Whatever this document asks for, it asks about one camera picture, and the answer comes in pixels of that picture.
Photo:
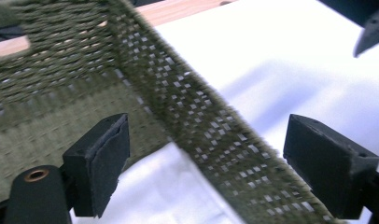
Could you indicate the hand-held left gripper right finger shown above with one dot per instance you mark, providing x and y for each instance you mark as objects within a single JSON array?
[{"x": 327, "y": 161}]

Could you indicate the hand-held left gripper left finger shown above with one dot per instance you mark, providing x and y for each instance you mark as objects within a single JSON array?
[{"x": 97, "y": 161}]

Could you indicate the white towel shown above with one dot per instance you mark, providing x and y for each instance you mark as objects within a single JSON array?
[{"x": 153, "y": 193}]

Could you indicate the green woven basket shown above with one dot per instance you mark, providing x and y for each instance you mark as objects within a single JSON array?
[{"x": 178, "y": 102}]

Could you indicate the white table mat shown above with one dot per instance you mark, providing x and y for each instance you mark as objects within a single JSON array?
[{"x": 287, "y": 62}]

